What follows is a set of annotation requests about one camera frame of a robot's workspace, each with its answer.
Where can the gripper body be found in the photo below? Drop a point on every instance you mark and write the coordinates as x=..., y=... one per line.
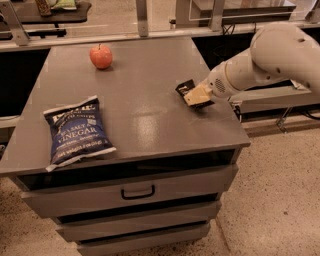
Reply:
x=217, y=83

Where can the black rxbar chocolate bar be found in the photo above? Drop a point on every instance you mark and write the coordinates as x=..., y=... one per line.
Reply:
x=181, y=90

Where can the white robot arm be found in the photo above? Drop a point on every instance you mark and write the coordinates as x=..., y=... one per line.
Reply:
x=277, y=52

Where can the red apple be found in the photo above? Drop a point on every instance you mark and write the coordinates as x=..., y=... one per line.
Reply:
x=101, y=56

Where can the white crumpled packet on shelf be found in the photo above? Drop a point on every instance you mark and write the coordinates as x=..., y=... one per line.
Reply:
x=298, y=86

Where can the grey drawer cabinet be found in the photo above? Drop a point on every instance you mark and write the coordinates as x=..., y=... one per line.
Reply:
x=189, y=156

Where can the blue salt vinegar chip bag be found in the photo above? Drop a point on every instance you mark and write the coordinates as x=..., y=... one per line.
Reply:
x=77, y=132

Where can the green bag on background table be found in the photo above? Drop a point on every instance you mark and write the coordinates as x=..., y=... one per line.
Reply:
x=64, y=5

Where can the brown snack packet background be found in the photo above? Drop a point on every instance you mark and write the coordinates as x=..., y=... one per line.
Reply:
x=43, y=8

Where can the dark background table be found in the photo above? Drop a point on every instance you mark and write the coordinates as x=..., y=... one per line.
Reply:
x=28, y=14

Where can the grey low shelf rail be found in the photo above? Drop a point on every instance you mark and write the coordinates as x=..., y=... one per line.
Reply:
x=273, y=98

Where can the black drawer handle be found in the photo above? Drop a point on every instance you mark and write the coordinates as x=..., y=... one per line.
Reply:
x=138, y=193

